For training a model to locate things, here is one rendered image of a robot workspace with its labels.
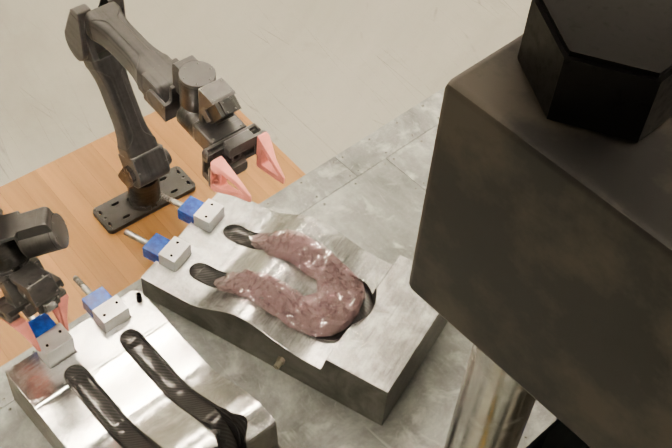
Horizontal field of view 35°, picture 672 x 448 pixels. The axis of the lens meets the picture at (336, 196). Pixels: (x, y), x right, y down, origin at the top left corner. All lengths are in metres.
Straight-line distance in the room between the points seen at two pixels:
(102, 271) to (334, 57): 1.78
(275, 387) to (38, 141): 1.71
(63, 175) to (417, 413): 0.86
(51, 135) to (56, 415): 1.74
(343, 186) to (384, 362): 0.50
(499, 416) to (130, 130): 1.25
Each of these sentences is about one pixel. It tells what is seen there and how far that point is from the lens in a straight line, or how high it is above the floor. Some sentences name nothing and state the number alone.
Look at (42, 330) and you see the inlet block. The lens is 1.82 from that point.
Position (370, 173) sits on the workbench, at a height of 0.80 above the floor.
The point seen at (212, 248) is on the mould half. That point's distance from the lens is 1.98.
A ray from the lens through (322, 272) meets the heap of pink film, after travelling 1.89.
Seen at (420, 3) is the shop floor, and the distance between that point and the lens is 3.89.
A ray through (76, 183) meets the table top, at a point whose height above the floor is 0.80.
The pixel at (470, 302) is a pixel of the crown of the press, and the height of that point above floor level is 1.85.
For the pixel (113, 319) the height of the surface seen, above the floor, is 0.91.
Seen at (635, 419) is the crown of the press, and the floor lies 1.87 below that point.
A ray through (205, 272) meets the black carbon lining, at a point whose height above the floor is 0.85.
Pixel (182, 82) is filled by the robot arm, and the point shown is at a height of 1.29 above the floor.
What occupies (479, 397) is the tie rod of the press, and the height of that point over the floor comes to 1.69.
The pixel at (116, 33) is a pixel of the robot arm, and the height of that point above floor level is 1.23.
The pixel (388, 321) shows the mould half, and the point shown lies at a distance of 1.83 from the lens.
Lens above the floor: 2.41
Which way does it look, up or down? 49 degrees down
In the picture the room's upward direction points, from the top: 5 degrees clockwise
